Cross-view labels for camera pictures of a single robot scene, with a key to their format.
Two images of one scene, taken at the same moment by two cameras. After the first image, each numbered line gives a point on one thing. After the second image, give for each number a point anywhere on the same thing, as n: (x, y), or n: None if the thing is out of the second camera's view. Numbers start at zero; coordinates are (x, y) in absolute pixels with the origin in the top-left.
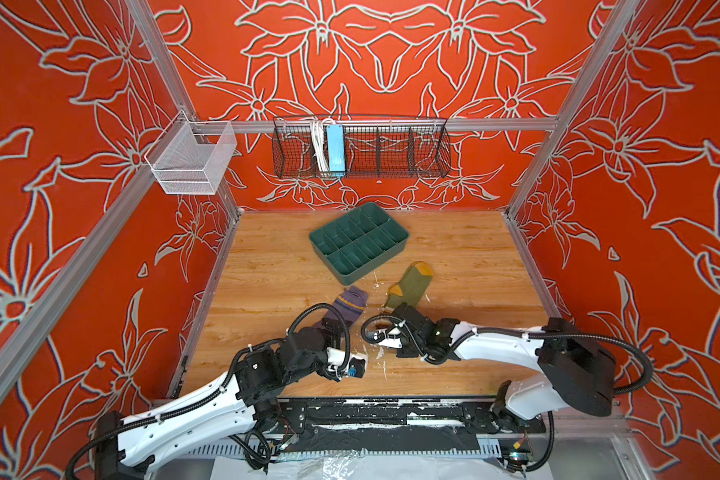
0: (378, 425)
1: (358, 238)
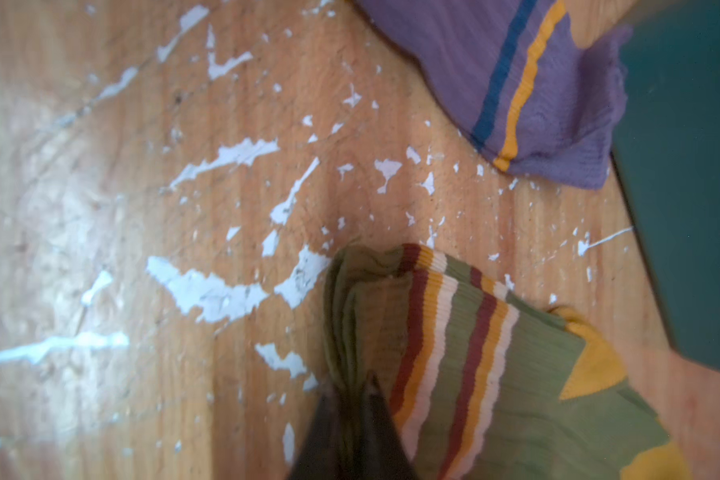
0: None
1: (678, 159)
